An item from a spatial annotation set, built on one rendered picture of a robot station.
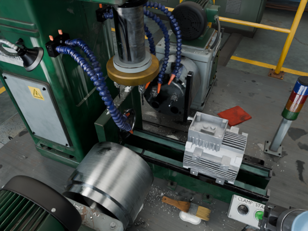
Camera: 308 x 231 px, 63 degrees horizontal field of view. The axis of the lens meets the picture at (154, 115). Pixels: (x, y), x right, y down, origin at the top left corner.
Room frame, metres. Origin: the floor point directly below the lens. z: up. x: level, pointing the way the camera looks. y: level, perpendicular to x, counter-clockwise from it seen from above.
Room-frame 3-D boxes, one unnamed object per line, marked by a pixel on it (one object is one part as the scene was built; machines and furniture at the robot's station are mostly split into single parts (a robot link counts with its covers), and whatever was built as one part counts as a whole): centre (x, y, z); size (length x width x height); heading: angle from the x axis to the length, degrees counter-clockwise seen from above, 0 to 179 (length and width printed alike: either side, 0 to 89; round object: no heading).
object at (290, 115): (0.77, -0.59, 1.05); 0.06 x 0.06 x 0.04
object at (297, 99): (0.77, -0.59, 1.14); 0.06 x 0.06 x 0.04
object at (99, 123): (0.79, 0.17, 0.97); 0.30 x 0.11 x 0.34; 156
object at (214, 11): (1.29, -0.26, 1.16); 0.33 x 0.26 x 0.42; 156
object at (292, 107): (0.77, -0.59, 1.10); 0.06 x 0.06 x 0.04
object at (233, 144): (0.60, -0.23, 1.01); 0.20 x 0.19 x 0.19; 65
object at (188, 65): (1.03, -0.11, 1.04); 0.41 x 0.25 x 0.25; 156
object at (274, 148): (0.77, -0.59, 1.01); 0.08 x 0.08 x 0.42; 66
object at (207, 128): (0.62, -0.20, 1.11); 0.12 x 0.11 x 0.07; 65
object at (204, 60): (1.27, -0.22, 0.99); 0.35 x 0.31 x 0.37; 156
